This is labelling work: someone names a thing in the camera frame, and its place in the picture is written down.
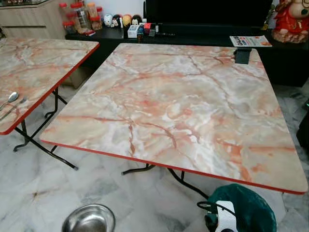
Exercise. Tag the black table clamp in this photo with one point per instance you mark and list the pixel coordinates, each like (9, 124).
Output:
(243, 56)

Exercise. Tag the stainless steel bowl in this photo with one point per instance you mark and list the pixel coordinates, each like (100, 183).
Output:
(89, 220)

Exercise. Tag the black egg ornament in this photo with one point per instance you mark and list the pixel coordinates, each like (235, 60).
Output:
(117, 21)
(137, 19)

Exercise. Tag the black remote control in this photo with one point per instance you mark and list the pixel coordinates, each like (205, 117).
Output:
(166, 34)

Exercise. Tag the printed paper flyer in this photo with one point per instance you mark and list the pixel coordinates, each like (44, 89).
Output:
(251, 41)

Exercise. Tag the small white box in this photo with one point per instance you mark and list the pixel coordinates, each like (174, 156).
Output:
(133, 31)

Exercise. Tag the black television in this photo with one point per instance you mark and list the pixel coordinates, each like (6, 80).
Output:
(207, 12)

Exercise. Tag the light wooden cabinet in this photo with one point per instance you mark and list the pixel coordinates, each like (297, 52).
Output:
(29, 20)

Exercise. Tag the white egg ornament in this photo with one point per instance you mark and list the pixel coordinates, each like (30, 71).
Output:
(108, 20)

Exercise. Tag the steel spoon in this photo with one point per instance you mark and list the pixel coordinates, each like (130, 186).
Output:
(11, 97)

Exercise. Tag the marble pattern red-edged folding table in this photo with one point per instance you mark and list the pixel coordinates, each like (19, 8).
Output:
(178, 111)
(34, 72)

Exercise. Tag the red robed figurine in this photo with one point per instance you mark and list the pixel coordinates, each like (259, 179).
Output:
(289, 20)

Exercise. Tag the bin with green bag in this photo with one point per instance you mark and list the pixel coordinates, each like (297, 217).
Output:
(253, 210)

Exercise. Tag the yellow egg ornament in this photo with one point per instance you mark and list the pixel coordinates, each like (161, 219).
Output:
(126, 20)

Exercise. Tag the clear jar red lid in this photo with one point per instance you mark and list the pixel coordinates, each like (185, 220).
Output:
(70, 27)
(64, 12)
(80, 15)
(99, 21)

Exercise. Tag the steel fork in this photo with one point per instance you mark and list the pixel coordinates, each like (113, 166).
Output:
(13, 108)

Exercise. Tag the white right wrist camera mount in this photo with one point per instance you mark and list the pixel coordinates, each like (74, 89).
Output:
(226, 217)

